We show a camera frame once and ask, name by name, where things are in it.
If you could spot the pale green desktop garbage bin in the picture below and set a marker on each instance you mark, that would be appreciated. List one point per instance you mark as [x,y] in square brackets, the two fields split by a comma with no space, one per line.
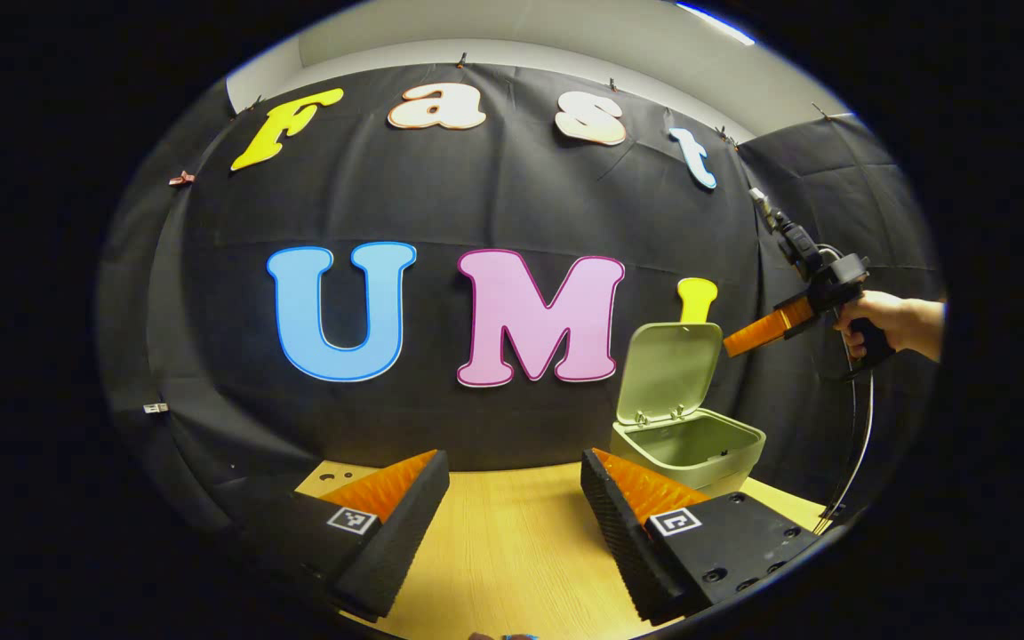
[685,444]

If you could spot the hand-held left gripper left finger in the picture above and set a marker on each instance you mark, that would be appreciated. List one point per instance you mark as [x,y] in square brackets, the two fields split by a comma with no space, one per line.
[405,533]

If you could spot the small copper clip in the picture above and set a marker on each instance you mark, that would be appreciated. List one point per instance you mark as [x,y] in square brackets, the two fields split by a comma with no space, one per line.
[181,179]

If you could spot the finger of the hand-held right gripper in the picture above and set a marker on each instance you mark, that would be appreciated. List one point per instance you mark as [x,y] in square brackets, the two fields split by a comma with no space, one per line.
[765,327]

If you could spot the black backdrop cloth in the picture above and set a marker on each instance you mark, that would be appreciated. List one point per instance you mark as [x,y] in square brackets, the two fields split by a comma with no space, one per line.
[441,196]

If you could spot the wooden desktop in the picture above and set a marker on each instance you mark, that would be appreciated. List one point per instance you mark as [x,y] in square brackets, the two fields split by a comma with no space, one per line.
[512,551]

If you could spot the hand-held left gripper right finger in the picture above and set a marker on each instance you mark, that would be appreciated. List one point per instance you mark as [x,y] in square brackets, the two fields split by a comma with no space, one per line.
[623,542]

